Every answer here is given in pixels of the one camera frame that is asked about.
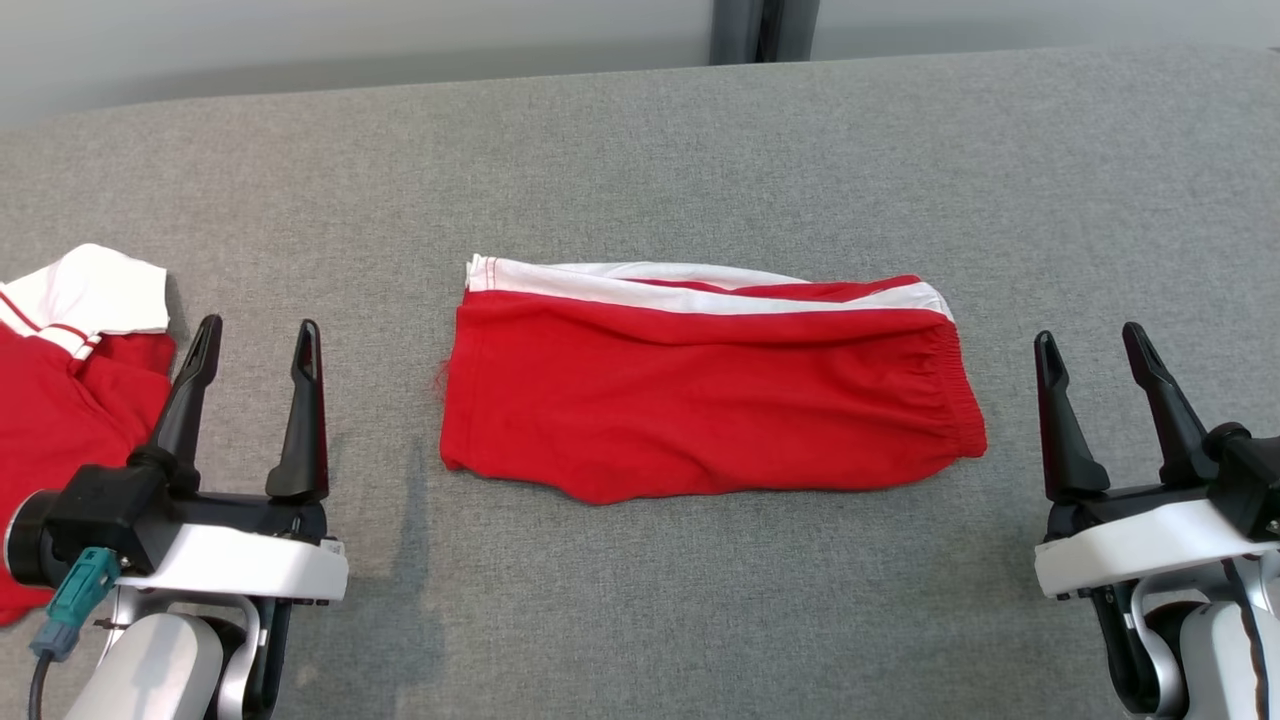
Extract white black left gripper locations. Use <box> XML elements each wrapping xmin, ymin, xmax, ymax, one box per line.
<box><xmin>100</xmin><ymin>314</ymin><xmax>350</xmax><ymax>719</ymax></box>

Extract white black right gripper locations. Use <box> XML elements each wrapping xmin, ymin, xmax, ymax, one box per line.
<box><xmin>1033</xmin><ymin>321</ymin><xmax>1280</xmax><ymax>719</ymax></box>

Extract red jersey with white sleeves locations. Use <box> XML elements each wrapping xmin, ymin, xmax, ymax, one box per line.
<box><xmin>0</xmin><ymin>243</ymin><xmax>178</xmax><ymax>628</ymax></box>

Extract red shorts with white stripes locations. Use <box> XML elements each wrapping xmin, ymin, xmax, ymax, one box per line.
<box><xmin>438</xmin><ymin>253</ymin><xmax>989</xmax><ymax>506</ymax></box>

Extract left camera cable teal connector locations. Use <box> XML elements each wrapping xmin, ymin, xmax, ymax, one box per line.
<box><xmin>28</xmin><ymin>547</ymin><xmax>123</xmax><ymax>720</ymax></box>

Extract grey partition post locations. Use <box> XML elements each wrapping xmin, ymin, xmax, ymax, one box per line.
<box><xmin>709</xmin><ymin>0</ymin><xmax>822</xmax><ymax>65</ymax></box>

